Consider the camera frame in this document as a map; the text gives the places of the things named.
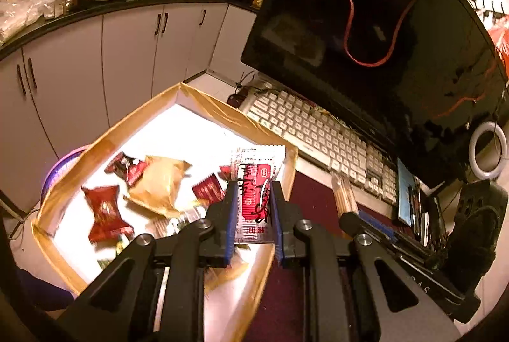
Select clear striped snack packet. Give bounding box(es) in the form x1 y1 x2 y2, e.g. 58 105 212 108
145 207 207 239

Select small red snack packet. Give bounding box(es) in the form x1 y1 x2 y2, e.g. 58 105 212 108
192 174 225 205

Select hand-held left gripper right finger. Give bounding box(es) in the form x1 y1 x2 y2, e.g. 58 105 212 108
270 180 462 342

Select purple plastic basin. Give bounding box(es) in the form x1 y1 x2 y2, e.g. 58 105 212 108
40 144 92 205

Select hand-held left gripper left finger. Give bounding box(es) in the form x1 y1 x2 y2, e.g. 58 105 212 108
56 180 239 342

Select green snack packet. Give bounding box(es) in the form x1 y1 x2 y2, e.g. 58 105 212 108
96 236 134 271

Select white computer keyboard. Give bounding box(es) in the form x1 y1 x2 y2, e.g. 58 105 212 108
239 87 398 205

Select black computer monitor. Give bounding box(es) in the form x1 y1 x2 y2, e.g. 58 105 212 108
241 0 509 184

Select red plastic bag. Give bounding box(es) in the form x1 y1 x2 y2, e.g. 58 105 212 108
487 16 509 76

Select cardboard box with gold tape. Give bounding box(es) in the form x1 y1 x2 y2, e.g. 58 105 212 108
32 83 299 342

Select black cable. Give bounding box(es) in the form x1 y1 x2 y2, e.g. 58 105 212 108
227 69 275 108

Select white ring light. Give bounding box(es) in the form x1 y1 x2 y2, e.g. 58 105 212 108
468 121 509 180

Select dark red snack packet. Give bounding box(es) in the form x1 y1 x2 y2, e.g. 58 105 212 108
81 185 135 244

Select light blue book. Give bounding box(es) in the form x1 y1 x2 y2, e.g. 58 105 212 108
397 158 416 227

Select tan snack packet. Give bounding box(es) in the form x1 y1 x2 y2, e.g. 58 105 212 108
123 155 192 217

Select red black snack packet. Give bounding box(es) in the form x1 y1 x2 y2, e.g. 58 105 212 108
104 152 150 187

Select white sachet with red label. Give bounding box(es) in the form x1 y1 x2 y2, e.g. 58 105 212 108
231 145 286 245

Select clear biscuit stick packet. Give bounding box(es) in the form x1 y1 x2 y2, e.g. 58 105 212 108
332 171 359 216

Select red cable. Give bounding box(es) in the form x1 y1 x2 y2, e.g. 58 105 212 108
326 0 509 120

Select black perforated box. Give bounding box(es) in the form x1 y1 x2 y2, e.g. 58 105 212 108
453 179 509 231

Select black kitchen countertop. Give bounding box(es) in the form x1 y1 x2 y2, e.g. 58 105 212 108
0 0 259 60

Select grey kitchen base cabinets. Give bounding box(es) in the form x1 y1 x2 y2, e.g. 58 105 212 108
0 2 257 213

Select dark blue cloth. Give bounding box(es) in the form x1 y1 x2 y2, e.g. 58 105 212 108
16 268 76 311

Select clear plastic bags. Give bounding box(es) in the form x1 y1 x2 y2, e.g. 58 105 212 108
0 0 76 44

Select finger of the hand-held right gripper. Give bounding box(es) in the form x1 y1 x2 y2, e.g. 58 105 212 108
340 209 434 260

